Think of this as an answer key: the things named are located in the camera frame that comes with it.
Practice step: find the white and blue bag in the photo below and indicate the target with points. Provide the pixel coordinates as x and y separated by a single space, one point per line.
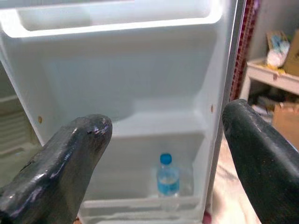
276 53

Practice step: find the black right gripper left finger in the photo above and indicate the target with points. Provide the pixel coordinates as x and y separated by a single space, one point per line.
51 175

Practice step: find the stack of papers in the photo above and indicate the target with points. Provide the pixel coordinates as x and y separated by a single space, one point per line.
261 105

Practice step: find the white wooden shelf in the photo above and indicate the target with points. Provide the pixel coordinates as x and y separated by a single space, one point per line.
264 74

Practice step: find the brown cardboard box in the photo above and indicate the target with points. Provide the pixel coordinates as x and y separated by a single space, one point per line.
286 121

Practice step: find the white fridge door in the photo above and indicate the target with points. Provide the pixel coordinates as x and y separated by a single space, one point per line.
140 81

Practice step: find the white deep door shelf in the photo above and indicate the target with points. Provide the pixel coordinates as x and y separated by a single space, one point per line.
112 18

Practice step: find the tall cardboard box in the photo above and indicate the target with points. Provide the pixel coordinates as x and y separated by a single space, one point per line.
293 56

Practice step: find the cream patterned cloth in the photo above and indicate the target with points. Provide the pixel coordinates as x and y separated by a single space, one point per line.
231 186

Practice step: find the water bottle with blue label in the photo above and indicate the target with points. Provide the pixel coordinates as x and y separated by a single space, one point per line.
168 179

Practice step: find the red patterned curtain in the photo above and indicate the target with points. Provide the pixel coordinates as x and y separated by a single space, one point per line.
244 46

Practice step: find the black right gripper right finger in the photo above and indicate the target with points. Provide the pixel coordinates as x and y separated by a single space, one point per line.
264 168

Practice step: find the white clear-front door shelf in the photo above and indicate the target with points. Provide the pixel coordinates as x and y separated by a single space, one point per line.
140 205

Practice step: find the white fridge body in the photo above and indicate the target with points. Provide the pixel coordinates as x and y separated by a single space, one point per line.
11 128

